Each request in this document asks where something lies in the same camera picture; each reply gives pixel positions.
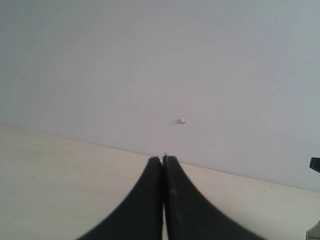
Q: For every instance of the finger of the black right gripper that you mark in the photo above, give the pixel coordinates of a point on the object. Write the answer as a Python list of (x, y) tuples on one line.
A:
[(315, 164)]

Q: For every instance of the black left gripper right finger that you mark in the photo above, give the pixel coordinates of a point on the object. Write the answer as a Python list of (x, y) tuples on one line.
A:
[(189, 215)]

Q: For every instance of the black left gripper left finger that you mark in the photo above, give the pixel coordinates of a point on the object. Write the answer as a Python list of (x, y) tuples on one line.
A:
[(140, 215)]

